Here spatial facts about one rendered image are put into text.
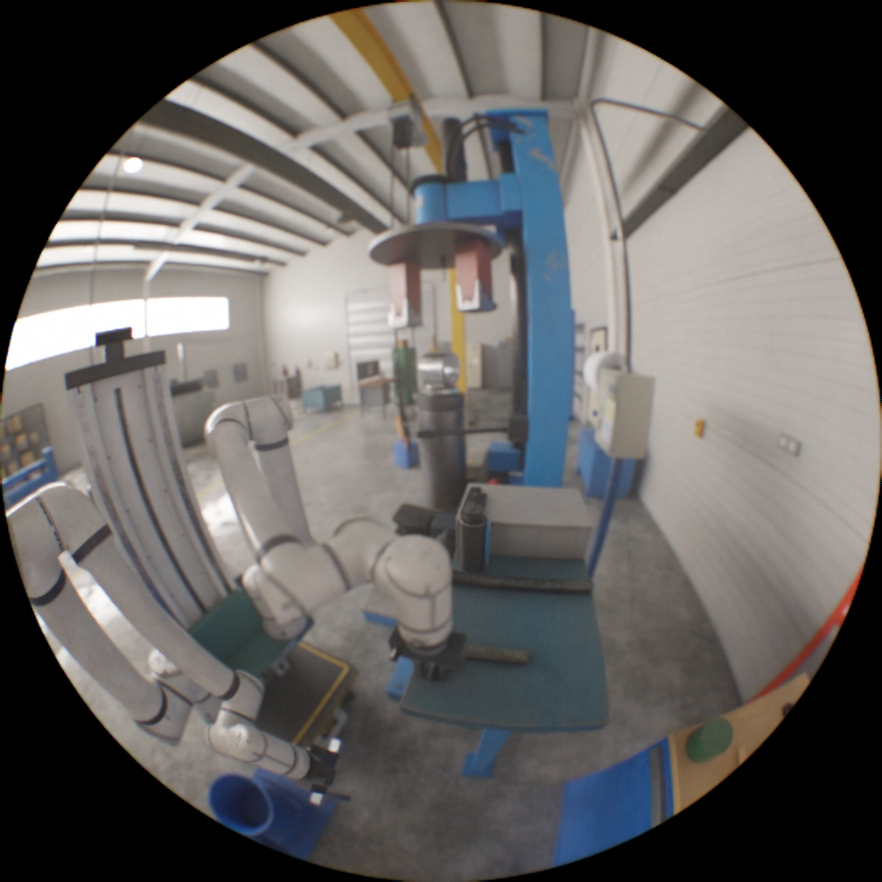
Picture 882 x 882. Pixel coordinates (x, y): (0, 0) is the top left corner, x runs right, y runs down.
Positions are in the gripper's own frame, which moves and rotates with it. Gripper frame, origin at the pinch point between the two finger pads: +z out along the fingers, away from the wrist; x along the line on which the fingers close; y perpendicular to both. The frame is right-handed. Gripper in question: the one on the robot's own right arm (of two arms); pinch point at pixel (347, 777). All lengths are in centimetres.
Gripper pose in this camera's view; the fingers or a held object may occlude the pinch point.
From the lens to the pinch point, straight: 93.3
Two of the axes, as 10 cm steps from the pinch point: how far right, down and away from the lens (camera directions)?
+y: -8.8, 3.5, 3.1
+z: 4.5, 8.4, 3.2
